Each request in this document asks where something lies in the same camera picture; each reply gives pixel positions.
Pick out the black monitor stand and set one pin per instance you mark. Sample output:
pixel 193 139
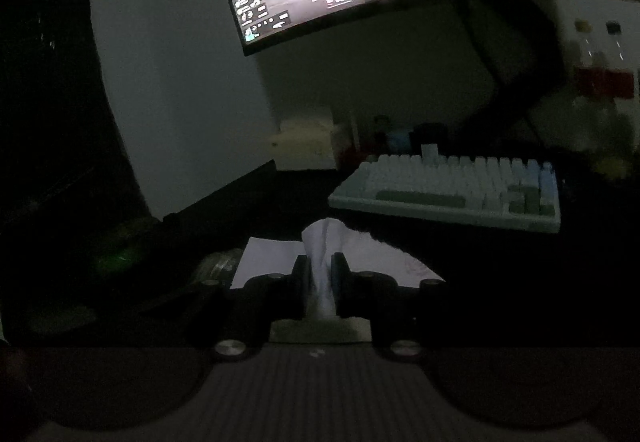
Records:
pixel 520 62

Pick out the white tissue paper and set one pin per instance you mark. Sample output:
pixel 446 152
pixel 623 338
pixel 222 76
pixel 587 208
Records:
pixel 325 239

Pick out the cream tissue box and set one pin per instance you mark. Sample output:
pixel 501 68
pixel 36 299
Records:
pixel 305 144

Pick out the dark round tub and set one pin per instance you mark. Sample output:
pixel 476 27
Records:
pixel 430 133

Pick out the yellow cap bottle red label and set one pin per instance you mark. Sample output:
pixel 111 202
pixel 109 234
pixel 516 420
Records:
pixel 586 77

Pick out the white and green keyboard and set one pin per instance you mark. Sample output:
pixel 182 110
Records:
pixel 440 187

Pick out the black cap bottle red label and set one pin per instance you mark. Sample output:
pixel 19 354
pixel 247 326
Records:
pixel 620 82

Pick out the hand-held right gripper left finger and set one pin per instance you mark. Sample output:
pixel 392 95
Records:
pixel 302 276

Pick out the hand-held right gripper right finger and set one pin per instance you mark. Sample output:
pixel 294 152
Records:
pixel 340 276

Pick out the yellow sponge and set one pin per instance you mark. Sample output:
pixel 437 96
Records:
pixel 614 168

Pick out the small white card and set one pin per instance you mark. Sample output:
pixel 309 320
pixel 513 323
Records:
pixel 430 150

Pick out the blue and white round tub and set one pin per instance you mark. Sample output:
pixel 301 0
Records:
pixel 399 141

